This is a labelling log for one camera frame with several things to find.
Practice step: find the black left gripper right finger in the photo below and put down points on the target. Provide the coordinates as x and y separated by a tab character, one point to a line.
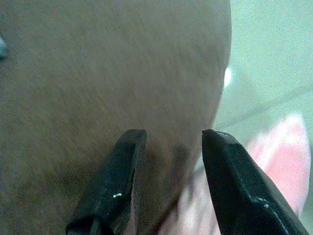
234	186

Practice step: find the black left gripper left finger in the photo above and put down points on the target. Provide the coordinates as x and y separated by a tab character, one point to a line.
112	181

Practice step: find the pink pillow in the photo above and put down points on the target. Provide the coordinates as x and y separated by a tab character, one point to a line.
288	159

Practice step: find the brown round sofa chair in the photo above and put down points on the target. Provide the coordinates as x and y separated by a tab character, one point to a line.
97	85

